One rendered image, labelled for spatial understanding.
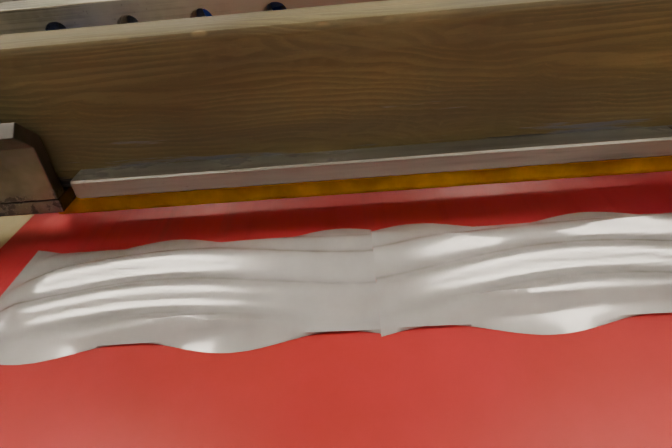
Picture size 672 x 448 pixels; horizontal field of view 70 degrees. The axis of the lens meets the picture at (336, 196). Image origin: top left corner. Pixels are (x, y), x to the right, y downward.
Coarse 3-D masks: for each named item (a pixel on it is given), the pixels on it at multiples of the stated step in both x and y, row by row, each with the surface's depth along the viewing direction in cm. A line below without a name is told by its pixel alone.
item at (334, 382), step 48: (48, 240) 27; (96, 240) 27; (144, 240) 26; (240, 240) 25; (0, 288) 24; (336, 336) 19; (0, 384) 19; (48, 384) 19; (96, 384) 18; (144, 384) 18; (192, 384) 18; (240, 384) 18; (288, 384) 18; (336, 384) 18; (384, 384) 17; (0, 432) 17; (48, 432) 17; (96, 432) 17; (144, 432) 17; (192, 432) 16; (240, 432) 16; (288, 432) 16; (336, 432) 16; (384, 432) 16
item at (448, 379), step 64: (384, 192) 28; (448, 192) 28; (512, 192) 27; (576, 192) 26; (640, 192) 26; (640, 320) 19; (448, 384) 17; (512, 384) 17; (576, 384) 17; (640, 384) 16
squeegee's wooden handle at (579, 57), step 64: (384, 0) 23; (448, 0) 22; (512, 0) 21; (576, 0) 21; (640, 0) 21; (0, 64) 22; (64, 64) 22; (128, 64) 22; (192, 64) 22; (256, 64) 22; (320, 64) 22; (384, 64) 22; (448, 64) 22; (512, 64) 22; (576, 64) 22; (640, 64) 22; (64, 128) 24; (128, 128) 24; (192, 128) 24; (256, 128) 24; (320, 128) 24; (384, 128) 24; (448, 128) 24; (512, 128) 24; (576, 128) 24
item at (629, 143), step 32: (640, 128) 24; (224, 160) 25; (256, 160) 24; (288, 160) 24; (320, 160) 24; (352, 160) 23; (384, 160) 23; (416, 160) 23; (448, 160) 23; (480, 160) 23; (512, 160) 23; (544, 160) 23; (576, 160) 23; (96, 192) 24; (128, 192) 24; (160, 192) 24
